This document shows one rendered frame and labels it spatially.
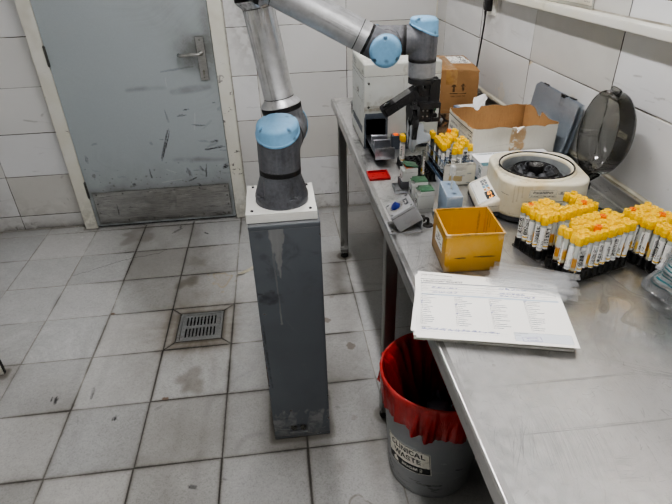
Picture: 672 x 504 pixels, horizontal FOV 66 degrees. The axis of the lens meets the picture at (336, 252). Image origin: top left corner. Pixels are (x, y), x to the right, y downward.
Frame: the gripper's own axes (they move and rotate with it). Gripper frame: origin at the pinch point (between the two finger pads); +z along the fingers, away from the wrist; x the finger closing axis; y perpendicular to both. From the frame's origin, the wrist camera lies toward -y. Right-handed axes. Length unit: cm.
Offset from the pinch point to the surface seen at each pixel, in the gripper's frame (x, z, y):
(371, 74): 37.9, -13.0, -4.7
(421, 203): -15.8, 10.3, -0.1
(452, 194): -26.2, 3.2, 4.8
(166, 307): 71, 101, -100
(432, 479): -46, 90, 0
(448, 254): -46.2, 8.3, -2.1
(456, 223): -33.9, 7.4, 3.7
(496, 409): -86, 13, -6
